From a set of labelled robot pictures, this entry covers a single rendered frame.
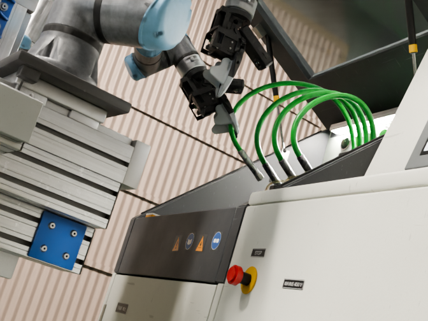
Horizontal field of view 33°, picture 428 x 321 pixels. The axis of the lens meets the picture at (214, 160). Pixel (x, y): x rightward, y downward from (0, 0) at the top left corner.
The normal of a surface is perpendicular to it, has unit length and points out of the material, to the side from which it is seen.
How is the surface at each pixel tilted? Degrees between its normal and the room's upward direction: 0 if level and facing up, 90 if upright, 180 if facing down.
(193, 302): 90
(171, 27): 97
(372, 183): 90
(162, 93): 90
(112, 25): 138
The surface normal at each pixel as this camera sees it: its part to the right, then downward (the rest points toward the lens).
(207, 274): -0.86, -0.36
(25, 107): 0.56, -0.05
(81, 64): 0.70, -0.29
